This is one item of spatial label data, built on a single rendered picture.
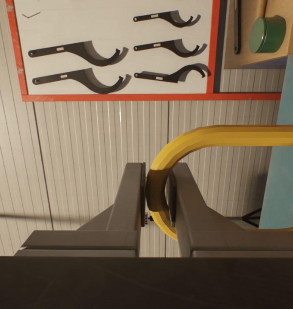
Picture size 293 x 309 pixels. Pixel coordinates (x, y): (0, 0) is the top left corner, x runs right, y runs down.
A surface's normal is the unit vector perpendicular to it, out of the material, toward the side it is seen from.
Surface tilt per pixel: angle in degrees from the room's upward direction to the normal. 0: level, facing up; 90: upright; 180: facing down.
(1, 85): 90
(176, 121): 90
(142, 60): 90
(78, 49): 90
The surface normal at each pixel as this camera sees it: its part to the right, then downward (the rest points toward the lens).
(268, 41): -0.01, 0.70
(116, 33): -0.01, 0.30
